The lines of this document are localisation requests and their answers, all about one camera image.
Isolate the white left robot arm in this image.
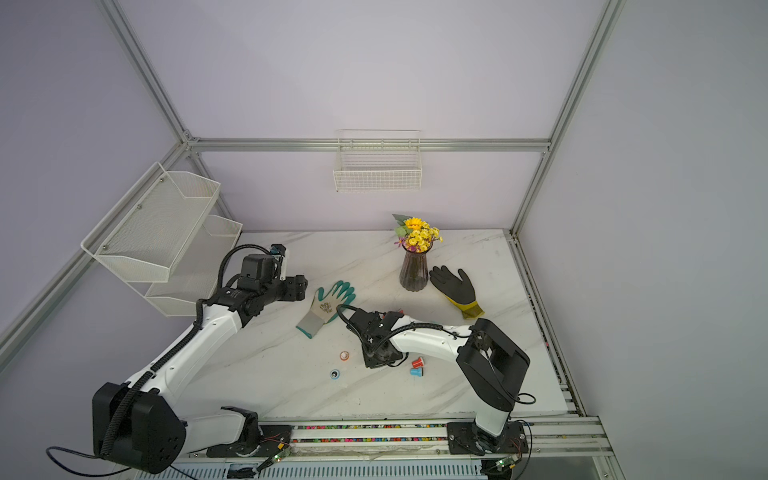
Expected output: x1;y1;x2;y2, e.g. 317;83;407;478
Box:
92;244;308;474

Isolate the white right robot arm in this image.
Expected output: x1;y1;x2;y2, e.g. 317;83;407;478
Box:
336;304;536;456

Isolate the green grey work glove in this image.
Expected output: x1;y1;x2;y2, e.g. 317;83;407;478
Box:
296;280;356;339

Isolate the dark glass flower vase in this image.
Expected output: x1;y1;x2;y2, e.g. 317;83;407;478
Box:
399;249;429;292

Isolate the black yellow work glove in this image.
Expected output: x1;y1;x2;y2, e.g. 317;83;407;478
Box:
430;265;484;319

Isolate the white two-tier mesh shelf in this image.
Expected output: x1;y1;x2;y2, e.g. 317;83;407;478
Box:
81;163;242;317

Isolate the yellow artificial flower bouquet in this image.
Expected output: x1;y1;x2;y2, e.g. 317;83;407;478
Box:
393;214;443;254

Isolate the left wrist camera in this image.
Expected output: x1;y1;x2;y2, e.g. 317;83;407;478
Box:
270;244;288;281

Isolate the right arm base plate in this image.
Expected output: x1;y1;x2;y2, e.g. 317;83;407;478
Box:
446;421;529;456

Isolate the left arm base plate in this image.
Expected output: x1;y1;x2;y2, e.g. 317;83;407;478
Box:
206;424;292;458

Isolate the white wire wall basket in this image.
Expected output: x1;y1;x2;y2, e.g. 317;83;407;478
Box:
333;129;423;193

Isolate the aluminium front rail frame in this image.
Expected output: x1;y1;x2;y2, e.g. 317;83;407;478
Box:
158;415;625;479

